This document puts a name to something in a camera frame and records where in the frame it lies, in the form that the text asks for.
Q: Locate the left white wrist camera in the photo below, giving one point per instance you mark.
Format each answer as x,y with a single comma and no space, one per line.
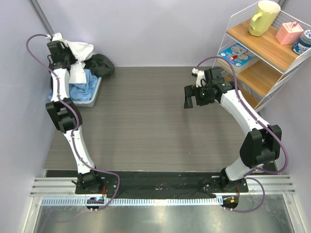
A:
58,37

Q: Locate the pink cube box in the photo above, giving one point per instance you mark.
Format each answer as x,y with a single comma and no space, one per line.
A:
289,32

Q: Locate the white wire wooden shelf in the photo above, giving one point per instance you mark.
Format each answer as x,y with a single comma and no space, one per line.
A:
277,63

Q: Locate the white slotted cable duct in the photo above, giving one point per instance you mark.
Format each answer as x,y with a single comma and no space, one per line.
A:
91,201

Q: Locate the black shirt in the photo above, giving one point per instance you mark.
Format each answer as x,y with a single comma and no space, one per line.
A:
99,65

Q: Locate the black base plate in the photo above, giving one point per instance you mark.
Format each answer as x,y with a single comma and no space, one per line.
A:
158,185

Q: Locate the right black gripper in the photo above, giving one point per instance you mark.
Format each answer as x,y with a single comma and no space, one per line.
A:
192,91

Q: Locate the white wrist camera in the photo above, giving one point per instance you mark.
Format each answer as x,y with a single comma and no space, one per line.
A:
58,37
200,77

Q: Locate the white long sleeve shirt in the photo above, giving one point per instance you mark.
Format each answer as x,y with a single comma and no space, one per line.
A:
82,52

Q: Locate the blue white tin can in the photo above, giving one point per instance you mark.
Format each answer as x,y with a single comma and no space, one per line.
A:
303,43

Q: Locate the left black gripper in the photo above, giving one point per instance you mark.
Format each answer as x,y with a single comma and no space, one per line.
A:
66,48

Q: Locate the aluminium rail frame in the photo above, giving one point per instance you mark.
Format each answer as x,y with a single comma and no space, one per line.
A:
269,206

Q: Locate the light blue shirt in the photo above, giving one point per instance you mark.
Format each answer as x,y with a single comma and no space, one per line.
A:
60,84

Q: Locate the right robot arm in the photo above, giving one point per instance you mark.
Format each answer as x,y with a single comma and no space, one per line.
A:
261,143

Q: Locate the blue white book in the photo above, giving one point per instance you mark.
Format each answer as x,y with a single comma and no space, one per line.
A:
239,57

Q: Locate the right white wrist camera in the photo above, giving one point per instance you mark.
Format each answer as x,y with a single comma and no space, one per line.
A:
200,77

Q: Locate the grey plastic basket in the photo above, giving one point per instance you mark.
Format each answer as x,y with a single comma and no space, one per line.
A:
84,95

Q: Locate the yellow green mug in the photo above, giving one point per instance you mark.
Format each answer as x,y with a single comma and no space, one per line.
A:
265,14

